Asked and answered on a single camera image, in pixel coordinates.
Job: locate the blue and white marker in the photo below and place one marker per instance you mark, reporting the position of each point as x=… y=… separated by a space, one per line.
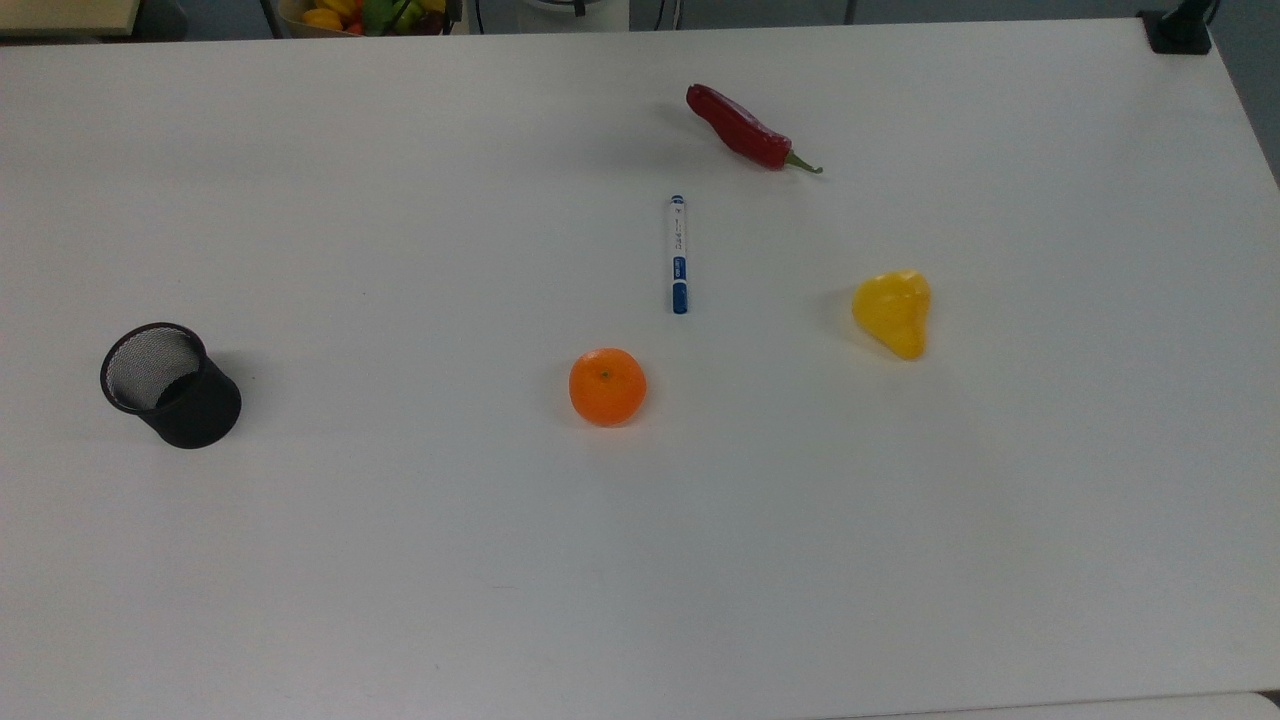
x=679 y=250

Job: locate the orange toy fruit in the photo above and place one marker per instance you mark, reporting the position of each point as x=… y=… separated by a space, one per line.
x=607 y=387

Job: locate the red chili pepper toy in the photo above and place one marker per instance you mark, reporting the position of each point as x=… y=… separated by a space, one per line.
x=745 y=130

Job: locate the basket of toy fruit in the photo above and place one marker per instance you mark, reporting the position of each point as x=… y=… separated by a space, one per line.
x=370 y=15

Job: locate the black mesh pen cup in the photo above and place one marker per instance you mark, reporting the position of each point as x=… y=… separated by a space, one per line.
x=185 y=400

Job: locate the light wooden desk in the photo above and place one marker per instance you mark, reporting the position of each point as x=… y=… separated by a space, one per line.
x=60 y=15

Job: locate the black table clamp mount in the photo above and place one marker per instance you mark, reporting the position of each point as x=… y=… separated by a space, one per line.
x=1178 y=35

